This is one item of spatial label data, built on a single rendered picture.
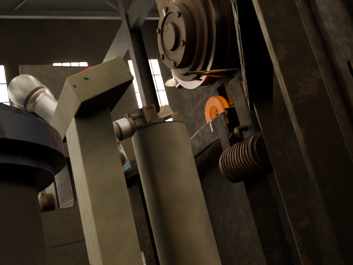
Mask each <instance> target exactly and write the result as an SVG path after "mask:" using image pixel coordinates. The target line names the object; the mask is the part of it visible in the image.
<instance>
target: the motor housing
mask: <svg viewBox="0 0 353 265"><path fill-rule="evenodd" d="M219 167H220V170H221V173H222V175H223V176H224V177H225V178H226V179H227V180H228V181H230V182H233V183H235V184H233V185H231V188H232V191H233V195H234V199H235V203H236V206H237V210H238V214H239V217H240V220H241V224H242V227H243V231H244V235H245V239H246V242H247V246H248V249H249V252H250V256H251V259H252V264H253V265H294V263H293V260H292V256H291V253H290V250H289V247H288V243H287V240H286V237H285V233H284V230H283V226H282V223H281V220H280V217H279V214H278V210H277V207H276V203H275V200H274V197H273V193H272V190H271V187H270V184H269V181H268V177H267V176H262V175H264V174H267V173H269V172H272V171H273V167H272V164H271V161H270V158H269V155H268V152H267V149H266V145H265V141H264V138H263V135H262V132H256V133H254V134H252V135H250V136H249V137H247V138H245V139H244V140H243V142H238V143H236V144H234V145H232V146H231V147H229V148H227V149H226V150H225V151H224V152H223V153H222V155H221V157H220V160H219ZM259 176H262V177H259Z"/></svg>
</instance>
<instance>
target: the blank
mask: <svg viewBox="0 0 353 265"><path fill-rule="evenodd" d="M225 108H229V105H228V102H227V101H226V99H225V98H224V97H222V96H212V97H210V98H209V99H208V101H207V102H206V105H205V119H206V122H207V123H208V122H209V121H210V120H212V119H213V118H215V117H216V109H217V110H218V112H219V114H220V113H221V112H223V111H224V109H225Z"/></svg>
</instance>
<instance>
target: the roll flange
mask: <svg viewBox="0 0 353 265"><path fill-rule="evenodd" d="M221 1H222V3H223V6H224V9H225V13H226V19H227V30H228V39H227V50H226V55H225V60H224V63H223V66H222V68H221V69H231V68H234V66H235V64H236V62H237V60H238V56H239V50H238V43H237V35H236V28H235V21H234V14H233V7H232V2H231V0H221ZM230 72H231V71H229V72H219V74H218V75H228V74H229V73H230ZM222 78H224V77H216V79H215V80H213V81H212V82H211V83H210V84H208V85H206V86H200V87H199V88H208V87H210V86H212V85H214V84H215V83H216V82H217V81H218V80H219V79H222Z"/></svg>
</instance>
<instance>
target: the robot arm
mask: <svg viewBox="0 0 353 265"><path fill-rule="evenodd" d="M8 95H9V98H10V99H11V101H12V102H13V103H14V104H15V107H17V108H20V109H22V110H24V111H26V112H28V113H30V114H32V115H34V116H35V117H37V118H38V119H40V121H42V122H45V121H47V122H48V123H50V122H51V120H52V117H53V114H54V112H55V109H56V106H57V103H58V101H57V100H55V99H54V97H53V95H52V93H51V91H50V90H49V89H48V88H47V87H46V86H44V85H43V84H42V83H41V82H40V81H39V80H38V79H36V78H35V77H33V76H30V75H19V76H17V77H15V78H14V79H13V80H12V81H11V82H10V83H9V86H8ZM178 113H179V112H178V111H177V112H176V113H174V112H173V111H172V110H171V108H170V106H169V105H168V104H165V105H162V106H160V112H159V113H157V110H156V107H155V105H154V104H151V105H147V106H143V107H141V108H138V109H136V110H134V111H131V112H129V113H126V114H124V118H123V119H120V120H117V121H114V122H113V126H114V129H115V134H116V139H117V144H118V148H119V153H120V158H121V163H122V167H123V172H124V175H125V174H127V173H128V172H130V171H131V165H130V161H129V160H128V158H127V156H126V154H125V152H124V150H123V148H122V146H121V144H120V141H122V140H124V139H127V138H130V137H132V136H133V134H134V132H135V131H137V130H138V129H140V128H142V127H144V126H147V125H150V124H154V123H158V122H162V121H166V120H169V119H171V118H173V117H176V116H177V114H178Z"/></svg>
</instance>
